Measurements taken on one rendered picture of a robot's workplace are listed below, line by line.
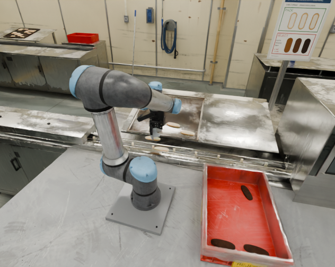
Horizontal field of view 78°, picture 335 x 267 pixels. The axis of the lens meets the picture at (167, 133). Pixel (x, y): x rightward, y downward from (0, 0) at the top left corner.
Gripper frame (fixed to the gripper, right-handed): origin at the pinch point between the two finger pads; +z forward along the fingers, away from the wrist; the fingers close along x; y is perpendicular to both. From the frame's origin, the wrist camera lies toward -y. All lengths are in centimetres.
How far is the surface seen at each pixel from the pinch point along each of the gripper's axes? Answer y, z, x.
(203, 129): 31.2, 3.3, 21.2
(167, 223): 21, 12, -49
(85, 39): -215, 2, 288
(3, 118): -110, 2, -2
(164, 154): 9.3, 7.6, -6.6
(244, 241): 54, 11, -50
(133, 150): -10.5, 7.6, -7.6
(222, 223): 45, 11, -44
